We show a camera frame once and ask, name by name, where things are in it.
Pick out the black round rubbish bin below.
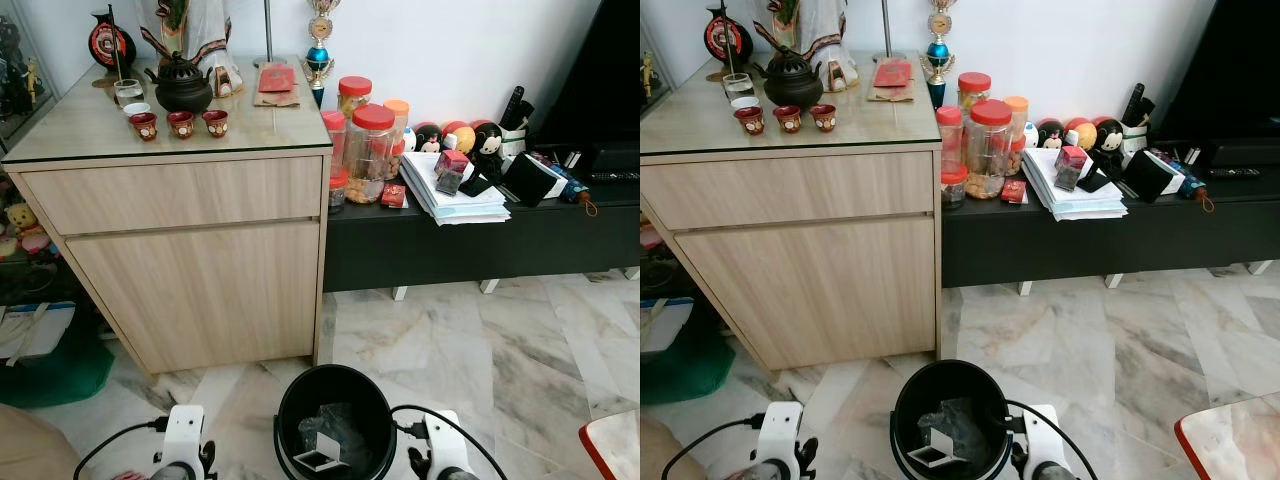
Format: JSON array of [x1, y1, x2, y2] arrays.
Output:
[[274, 364, 398, 480], [889, 359, 1014, 480]]

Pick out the crumpled clear plastic bag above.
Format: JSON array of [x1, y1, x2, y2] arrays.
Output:
[[917, 397, 988, 459], [316, 402, 373, 463]]

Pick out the small white carton box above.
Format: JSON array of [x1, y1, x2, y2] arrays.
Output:
[[292, 431, 349, 472], [909, 430, 964, 470]]

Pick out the dark green cushion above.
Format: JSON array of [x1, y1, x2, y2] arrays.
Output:
[[0, 335, 116, 410], [640, 333, 737, 407]]

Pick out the tan brown bulky item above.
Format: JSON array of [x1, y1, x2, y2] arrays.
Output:
[[640, 414, 683, 480], [0, 404, 87, 480]]

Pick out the light wooden cabinet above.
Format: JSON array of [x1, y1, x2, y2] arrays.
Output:
[[0, 55, 334, 377], [640, 50, 944, 373]]

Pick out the red-rimmed folding table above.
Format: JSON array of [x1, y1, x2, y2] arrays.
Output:
[[1174, 392, 1280, 480], [578, 410, 641, 480]]

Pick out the white blue storage box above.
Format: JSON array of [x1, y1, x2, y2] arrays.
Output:
[[0, 302, 77, 363], [640, 296, 697, 355]]

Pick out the low black TV console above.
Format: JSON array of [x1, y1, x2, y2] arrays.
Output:
[[940, 140, 1280, 292], [322, 140, 641, 294]]

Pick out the stack of white papers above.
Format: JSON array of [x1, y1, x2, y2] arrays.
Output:
[[1019, 146, 1130, 222], [398, 150, 512, 227]]

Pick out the pink-lid clear box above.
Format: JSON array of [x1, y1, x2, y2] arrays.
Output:
[[434, 149, 472, 197], [1054, 145, 1090, 192]]

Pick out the black leather case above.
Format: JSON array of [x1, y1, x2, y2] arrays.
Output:
[[1121, 147, 1182, 205], [500, 151, 562, 209]]

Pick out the yellow plush toy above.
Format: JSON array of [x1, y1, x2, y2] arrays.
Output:
[[4, 202, 41, 237]]

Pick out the large red-lid cookie jar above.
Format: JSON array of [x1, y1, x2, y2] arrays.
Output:
[[343, 103, 398, 205], [964, 99, 1015, 200]]

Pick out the blue folded umbrella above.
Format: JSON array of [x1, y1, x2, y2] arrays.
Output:
[[1165, 157, 1212, 202], [545, 160, 593, 207]]

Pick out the Mickey Mouse plush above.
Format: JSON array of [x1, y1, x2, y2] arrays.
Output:
[[469, 120, 505, 183], [1089, 116, 1125, 179]]

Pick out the orange round plush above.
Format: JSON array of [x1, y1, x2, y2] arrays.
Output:
[[442, 120, 479, 157], [1062, 116, 1099, 152]]

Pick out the slim red-lid plastic jar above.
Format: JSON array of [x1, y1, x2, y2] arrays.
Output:
[[937, 106, 967, 169], [321, 110, 348, 173]]

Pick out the orange-lid plastic jar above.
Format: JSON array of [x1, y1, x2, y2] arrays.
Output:
[[1003, 95, 1031, 177], [384, 98, 412, 182]]

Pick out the black incense burner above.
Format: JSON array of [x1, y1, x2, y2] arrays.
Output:
[[750, 47, 825, 110], [144, 52, 215, 114]]

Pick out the red-lid jar yellow snacks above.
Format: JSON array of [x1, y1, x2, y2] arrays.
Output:
[[957, 72, 994, 114], [337, 76, 374, 119]]

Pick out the red packet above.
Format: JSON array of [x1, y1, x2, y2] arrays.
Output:
[[257, 62, 299, 94], [871, 57, 914, 90]]

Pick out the glass display cabinet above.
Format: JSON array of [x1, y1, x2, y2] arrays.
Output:
[[640, 20, 669, 111], [0, 15, 56, 156]]

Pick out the white robed statue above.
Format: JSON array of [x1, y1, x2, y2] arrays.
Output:
[[752, 0, 860, 94], [137, 0, 245, 99]]

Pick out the gold blue trophy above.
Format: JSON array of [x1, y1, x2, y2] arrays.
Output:
[[921, 0, 960, 110], [302, 0, 342, 110]]

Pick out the black red round vase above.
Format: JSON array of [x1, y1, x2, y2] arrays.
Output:
[[703, 3, 754, 67], [87, 6, 138, 73]]

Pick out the black television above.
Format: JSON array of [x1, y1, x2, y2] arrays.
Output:
[[1150, 0, 1280, 147], [528, 0, 641, 151]]

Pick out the metal pole stand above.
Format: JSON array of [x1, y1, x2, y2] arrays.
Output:
[[869, 0, 902, 64], [254, 0, 287, 69]]

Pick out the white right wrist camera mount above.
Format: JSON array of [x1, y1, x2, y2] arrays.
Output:
[[422, 410, 471, 477], [1019, 404, 1064, 479]]

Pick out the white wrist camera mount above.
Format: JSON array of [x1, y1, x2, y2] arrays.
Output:
[[158, 404, 209, 473], [1019, 404, 1064, 479], [422, 410, 471, 477], [751, 401, 805, 473]]

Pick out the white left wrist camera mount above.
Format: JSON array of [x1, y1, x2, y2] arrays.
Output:
[[751, 401, 805, 473], [158, 404, 209, 473]]

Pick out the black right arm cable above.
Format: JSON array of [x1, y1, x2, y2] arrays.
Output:
[[1003, 399, 1102, 480], [390, 403, 509, 480]]

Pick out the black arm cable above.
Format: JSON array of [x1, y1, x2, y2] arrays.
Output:
[[1003, 399, 1102, 480], [73, 416, 169, 480], [659, 415, 769, 480], [390, 403, 509, 480]]

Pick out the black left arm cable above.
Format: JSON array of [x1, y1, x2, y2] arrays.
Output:
[[73, 416, 169, 480], [659, 415, 769, 480]]

